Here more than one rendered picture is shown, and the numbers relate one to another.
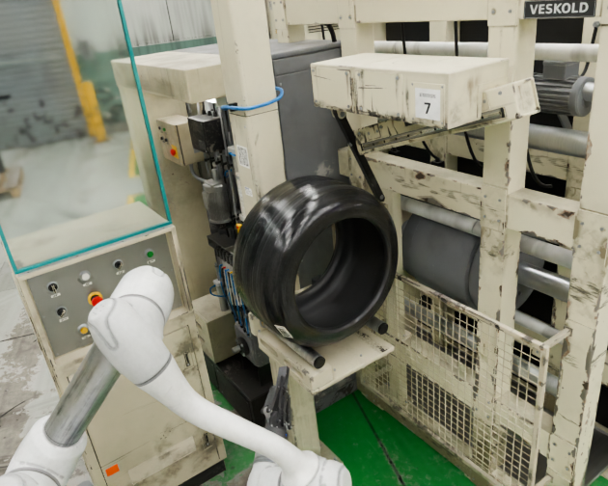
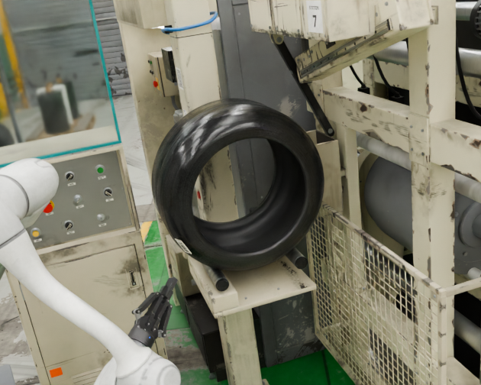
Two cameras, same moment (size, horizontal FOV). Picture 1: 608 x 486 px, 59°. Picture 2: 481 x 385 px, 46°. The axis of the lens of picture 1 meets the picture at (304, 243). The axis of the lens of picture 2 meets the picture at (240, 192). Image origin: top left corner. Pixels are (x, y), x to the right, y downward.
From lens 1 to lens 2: 0.60 m
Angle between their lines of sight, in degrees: 16
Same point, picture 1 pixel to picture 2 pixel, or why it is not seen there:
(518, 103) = (405, 14)
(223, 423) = (62, 302)
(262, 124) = (195, 46)
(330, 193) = (237, 111)
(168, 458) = not seen: hidden behind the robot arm
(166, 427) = not seen: hidden behind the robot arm
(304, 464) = (132, 354)
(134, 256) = (85, 171)
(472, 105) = (362, 18)
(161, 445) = (104, 359)
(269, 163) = (202, 85)
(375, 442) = not seen: outside the picture
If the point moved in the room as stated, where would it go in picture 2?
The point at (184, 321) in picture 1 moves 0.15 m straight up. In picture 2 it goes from (130, 240) to (124, 207)
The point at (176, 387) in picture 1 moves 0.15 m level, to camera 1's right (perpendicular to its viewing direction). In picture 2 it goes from (22, 260) to (77, 260)
